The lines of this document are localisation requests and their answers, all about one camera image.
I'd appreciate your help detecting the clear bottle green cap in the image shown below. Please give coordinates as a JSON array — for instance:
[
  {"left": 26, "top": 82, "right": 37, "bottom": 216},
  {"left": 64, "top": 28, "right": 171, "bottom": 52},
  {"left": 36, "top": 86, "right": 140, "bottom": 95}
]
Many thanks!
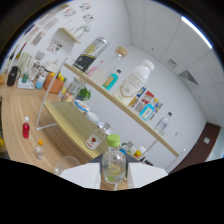
[{"left": 101, "top": 133, "right": 128, "bottom": 185}]

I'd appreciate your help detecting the clear bottle orange cap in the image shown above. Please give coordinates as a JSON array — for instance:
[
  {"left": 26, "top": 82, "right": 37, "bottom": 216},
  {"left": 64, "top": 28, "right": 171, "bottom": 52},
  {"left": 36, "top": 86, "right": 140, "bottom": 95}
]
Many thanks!
[{"left": 34, "top": 139, "right": 46, "bottom": 161}]

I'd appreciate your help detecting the clear drinking glass with ice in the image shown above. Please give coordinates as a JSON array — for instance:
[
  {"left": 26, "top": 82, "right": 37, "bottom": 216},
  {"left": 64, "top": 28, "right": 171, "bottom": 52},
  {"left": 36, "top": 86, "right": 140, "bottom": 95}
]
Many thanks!
[{"left": 53, "top": 155, "right": 81, "bottom": 176}]

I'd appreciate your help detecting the brown door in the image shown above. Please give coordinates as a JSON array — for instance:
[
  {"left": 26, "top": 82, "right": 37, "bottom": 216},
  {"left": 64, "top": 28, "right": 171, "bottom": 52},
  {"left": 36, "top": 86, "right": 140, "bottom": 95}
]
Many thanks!
[{"left": 169, "top": 122, "right": 222, "bottom": 174}]

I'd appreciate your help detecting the white bowl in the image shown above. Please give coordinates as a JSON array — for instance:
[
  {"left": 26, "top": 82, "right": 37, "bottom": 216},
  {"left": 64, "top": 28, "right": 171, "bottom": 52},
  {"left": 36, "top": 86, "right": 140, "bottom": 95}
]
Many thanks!
[
  {"left": 73, "top": 99, "right": 90, "bottom": 113},
  {"left": 85, "top": 111, "right": 100, "bottom": 124}
]

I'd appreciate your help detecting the white two-tier wooden shelf rack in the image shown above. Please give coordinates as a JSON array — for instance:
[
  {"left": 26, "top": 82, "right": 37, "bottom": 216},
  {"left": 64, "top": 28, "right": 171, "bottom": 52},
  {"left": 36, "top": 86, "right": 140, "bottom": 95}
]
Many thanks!
[{"left": 35, "top": 56, "right": 188, "bottom": 168}]

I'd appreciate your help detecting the small light blue bottle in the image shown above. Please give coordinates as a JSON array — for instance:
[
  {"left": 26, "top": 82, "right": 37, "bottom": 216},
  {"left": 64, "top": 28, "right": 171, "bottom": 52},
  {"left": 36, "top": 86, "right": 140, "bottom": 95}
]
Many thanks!
[{"left": 139, "top": 97, "right": 160, "bottom": 122}]

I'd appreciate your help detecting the red white carton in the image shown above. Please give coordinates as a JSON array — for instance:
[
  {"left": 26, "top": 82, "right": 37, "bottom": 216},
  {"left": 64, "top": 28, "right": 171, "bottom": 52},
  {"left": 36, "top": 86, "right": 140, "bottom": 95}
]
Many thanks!
[{"left": 133, "top": 87, "right": 155, "bottom": 114}]

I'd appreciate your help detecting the green potted plant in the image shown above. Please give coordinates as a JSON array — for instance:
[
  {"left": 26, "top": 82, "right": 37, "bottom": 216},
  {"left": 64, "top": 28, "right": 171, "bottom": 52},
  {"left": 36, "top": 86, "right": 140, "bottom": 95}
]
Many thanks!
[{"left": 76, "top": 85, "right": 92, "bottom": 102}]

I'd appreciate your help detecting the tall clear glass jar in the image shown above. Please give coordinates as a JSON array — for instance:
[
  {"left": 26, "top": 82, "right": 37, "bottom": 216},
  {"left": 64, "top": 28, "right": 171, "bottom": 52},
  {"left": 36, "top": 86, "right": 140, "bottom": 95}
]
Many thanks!
[{"left": 68, "top": 76, "right": 86, "bottom": 101}]

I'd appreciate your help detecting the large white bottle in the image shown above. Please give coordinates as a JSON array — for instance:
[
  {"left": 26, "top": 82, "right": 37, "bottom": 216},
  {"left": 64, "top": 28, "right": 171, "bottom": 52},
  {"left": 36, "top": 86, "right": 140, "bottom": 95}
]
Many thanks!
[{"left": 112, "top": 59, "right": 156, "bottom": 107}]

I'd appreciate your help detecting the orange storage container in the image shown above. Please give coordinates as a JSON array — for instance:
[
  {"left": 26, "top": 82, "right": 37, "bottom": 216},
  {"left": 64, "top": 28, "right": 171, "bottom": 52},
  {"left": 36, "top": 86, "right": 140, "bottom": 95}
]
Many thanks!
[{"left": 43, "top": 72, "right": 65, "bottom": 94}]

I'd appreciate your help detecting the small teal bottle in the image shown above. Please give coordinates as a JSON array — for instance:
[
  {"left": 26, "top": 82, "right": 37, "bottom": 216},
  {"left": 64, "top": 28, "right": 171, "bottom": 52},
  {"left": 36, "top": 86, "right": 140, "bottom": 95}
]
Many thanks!
[{"left": 102, "top": 68, "right": 122, "bottom": 91}]

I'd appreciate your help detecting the white bottle blue label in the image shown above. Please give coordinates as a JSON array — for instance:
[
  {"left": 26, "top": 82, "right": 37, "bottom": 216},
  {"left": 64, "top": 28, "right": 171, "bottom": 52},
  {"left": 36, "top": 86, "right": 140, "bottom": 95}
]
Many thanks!
[{"left": 34, "top": 74, "right": 46, "bottom": 90}]

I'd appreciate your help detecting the small pink bottle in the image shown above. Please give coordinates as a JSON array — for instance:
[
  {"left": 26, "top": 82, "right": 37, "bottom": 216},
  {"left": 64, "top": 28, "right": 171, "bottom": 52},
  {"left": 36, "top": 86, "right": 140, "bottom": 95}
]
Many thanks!
[{"left": 87, "top": 59, "right": 104, "bottom": 78}]

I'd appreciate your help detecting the glass jar wooden lid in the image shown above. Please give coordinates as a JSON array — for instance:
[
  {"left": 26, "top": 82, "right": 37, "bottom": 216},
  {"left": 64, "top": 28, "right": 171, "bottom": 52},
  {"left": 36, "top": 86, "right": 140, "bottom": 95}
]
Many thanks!
[{"left": 89, "top": 45, "right": 129, "bottom": 86}]

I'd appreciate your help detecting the black handbag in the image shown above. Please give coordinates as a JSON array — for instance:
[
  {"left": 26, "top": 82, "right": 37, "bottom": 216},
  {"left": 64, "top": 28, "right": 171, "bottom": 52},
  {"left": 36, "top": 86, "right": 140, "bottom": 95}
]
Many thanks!
[{"left": 6, "top": 65, "right": 20, "bottom": 87}]

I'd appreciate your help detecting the black silver tall canister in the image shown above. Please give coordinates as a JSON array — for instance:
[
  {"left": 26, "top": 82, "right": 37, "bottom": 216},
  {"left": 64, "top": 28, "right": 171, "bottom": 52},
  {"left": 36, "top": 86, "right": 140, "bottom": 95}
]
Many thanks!
[{"left": 72, "top": 36, "right": 110, "bottom": 74}]

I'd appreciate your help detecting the wooden wall shelf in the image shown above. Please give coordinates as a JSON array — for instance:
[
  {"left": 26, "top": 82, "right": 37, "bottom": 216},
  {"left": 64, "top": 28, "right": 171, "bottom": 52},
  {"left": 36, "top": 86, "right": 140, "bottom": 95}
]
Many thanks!
[{"left": 58, "top": 27, "right": 82, "bottom": 45}]

